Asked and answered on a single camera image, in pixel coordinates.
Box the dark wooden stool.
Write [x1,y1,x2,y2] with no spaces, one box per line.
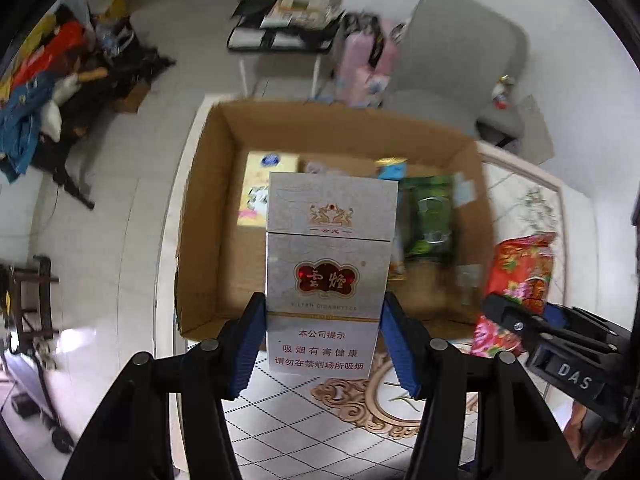
[6,255,62,357]

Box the pink suitcase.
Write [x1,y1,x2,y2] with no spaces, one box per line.
[334,12,401,108]

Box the pile of colourful clothes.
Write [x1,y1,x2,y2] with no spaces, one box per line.
[0,5,101,186]

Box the white cigarette box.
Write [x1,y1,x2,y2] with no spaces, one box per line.
[265,171,399,378]

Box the red floral packet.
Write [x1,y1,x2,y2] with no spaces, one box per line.
[471,232,557,358]

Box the black folder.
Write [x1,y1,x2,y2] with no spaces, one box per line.
[229,0,281,25]

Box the white board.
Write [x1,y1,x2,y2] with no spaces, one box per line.
[517,95,556,166]

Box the yellow tissue pack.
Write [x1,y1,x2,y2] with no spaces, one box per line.
[237,151,301,227]

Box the purple cloth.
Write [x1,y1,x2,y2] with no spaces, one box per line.
[304,160,351,176]

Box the black floor stand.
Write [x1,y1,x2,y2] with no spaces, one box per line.
[0,350,77,454]

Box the person's right hand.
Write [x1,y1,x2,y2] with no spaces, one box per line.
[565,402,626,472]

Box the stack of papers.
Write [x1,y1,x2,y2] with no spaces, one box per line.
[260,0,332,29]

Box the green snack packet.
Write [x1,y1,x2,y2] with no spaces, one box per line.
[397,174,457,263]

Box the small cardboard box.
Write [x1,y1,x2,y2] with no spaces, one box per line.
[112,80,151,114]

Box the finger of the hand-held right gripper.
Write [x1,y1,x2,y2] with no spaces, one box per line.
[542,302,632,347]
[481,292,552,355]

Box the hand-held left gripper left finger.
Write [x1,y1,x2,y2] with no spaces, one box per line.
[61,291,268,480]

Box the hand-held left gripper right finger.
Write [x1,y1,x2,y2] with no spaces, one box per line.
[380,291,563,480]

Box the grey upholstered chair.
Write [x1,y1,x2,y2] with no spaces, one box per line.
[385,0,531,136]

